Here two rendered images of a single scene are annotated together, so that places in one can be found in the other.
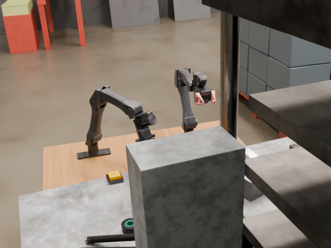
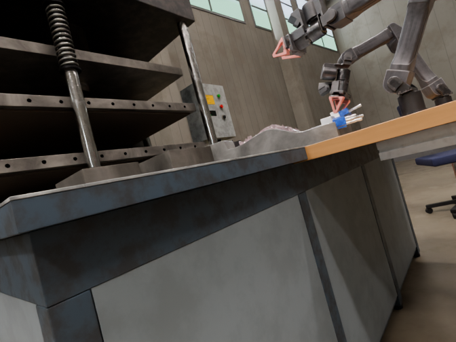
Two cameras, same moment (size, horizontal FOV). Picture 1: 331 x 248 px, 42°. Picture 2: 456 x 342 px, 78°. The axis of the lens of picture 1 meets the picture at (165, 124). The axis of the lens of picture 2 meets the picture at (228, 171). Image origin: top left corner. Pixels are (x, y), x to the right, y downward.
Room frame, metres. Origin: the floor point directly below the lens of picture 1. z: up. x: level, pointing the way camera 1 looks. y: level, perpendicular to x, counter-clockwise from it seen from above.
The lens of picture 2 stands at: (2.82, -1.08, 0.76)
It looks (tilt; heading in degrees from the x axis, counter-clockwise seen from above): 2 degrees up; 149
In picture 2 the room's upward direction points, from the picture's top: 15 degrees counter-clockwise
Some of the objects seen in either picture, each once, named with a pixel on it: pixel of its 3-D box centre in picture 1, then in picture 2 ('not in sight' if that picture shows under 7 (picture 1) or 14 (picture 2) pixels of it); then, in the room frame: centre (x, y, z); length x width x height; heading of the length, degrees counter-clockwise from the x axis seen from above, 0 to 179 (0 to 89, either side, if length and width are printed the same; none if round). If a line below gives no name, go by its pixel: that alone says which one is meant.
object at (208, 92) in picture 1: (210, 99); (283, 50); (2.07, -0.24, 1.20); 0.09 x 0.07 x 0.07; 13
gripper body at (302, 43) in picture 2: (202, 94); (302, 40); (2.13, -0.21, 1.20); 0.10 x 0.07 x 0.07; 103
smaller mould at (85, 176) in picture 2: not in sight; (99, 184); (2.08, -1.00, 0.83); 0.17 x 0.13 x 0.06; 18
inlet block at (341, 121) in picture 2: not in sight; (342, 121); (2.22, -0.23, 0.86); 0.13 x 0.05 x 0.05; 35
